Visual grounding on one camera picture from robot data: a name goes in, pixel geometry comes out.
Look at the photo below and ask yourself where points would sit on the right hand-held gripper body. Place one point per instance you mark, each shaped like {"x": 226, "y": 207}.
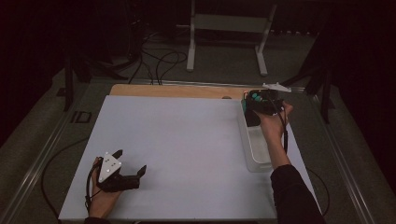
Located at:
{"x": 269, "y": 104}

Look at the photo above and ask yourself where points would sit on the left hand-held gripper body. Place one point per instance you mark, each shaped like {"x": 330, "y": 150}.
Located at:
{"x": 109, "y": 168}

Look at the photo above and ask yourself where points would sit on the white plastic bin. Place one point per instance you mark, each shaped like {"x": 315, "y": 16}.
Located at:
{"x": 257, "y": 149}

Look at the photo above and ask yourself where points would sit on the person's right hand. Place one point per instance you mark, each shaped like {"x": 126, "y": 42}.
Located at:
{"x": 274, "y": 126}

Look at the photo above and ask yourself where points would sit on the person's left hand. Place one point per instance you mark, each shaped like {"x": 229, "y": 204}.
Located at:
{"x": 101, "y": 202}

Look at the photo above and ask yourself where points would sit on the white table board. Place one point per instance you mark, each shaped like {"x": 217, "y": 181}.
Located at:
{"x": 193, "y": 161}

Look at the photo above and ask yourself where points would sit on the black stand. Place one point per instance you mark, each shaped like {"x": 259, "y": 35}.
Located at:
{"x": 68, "y": 84}
{"x": 325, "y": 96}

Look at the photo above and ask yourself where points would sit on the white metal stand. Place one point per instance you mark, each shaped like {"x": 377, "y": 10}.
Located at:
{"x": 229, "y": 22}

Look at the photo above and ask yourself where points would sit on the metal floor rail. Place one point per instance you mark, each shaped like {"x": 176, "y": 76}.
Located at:
{"x": 342, "y": 168}
{"x": 34, "y": 171}

